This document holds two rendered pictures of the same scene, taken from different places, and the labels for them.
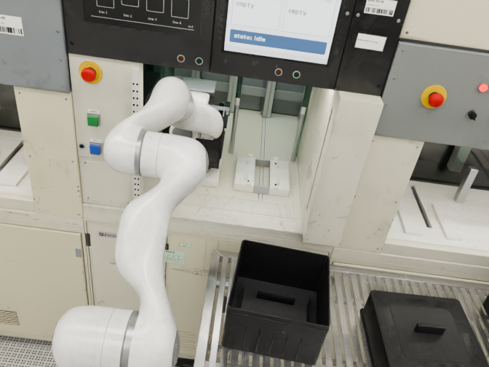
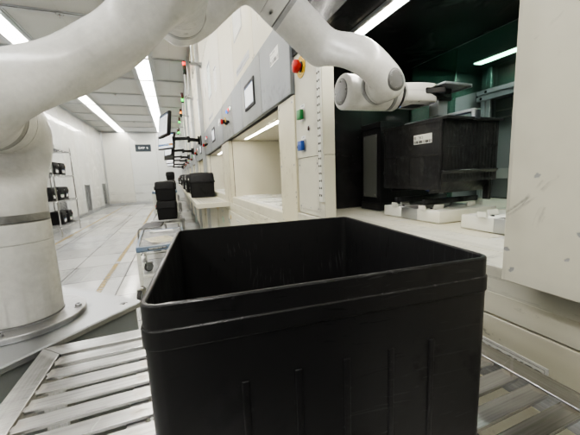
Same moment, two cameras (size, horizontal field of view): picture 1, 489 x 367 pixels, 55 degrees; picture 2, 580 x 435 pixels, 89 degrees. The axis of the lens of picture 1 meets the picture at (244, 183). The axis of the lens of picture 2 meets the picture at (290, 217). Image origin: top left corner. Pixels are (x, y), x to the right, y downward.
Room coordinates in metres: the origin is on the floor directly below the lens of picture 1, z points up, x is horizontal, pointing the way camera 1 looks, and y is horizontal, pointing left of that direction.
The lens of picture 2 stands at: (0.83, -0.46, 1.01)
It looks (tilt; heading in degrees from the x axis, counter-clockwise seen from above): 8 degrees down; 71
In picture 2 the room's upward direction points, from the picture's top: 2 degrees counter-clockwise
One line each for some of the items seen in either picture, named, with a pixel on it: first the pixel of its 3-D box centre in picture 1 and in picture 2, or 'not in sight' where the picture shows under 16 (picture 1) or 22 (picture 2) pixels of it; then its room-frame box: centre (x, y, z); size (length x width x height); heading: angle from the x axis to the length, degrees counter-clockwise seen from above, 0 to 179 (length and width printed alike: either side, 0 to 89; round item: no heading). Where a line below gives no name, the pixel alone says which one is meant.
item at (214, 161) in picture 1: (195, 124); (437, 146); (1.53, 0.21, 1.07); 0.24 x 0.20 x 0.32; 93
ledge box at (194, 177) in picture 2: not in sight; (201, 184); (1.01, 2.95, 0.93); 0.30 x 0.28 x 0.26; 89
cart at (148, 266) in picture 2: not in sight; (167, 256); (0.61, 2.65, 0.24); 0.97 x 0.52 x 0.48; 94
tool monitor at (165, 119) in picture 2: not in sight; (179, 129); (0.83, 3.45, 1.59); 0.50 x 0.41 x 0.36; 2
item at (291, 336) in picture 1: (277, 299); (294, 309); (0.95, -0.15, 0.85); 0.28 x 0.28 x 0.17; 86
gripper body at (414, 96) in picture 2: (193, 103); (408, 95); (1.42, 0.21, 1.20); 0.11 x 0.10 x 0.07; 2
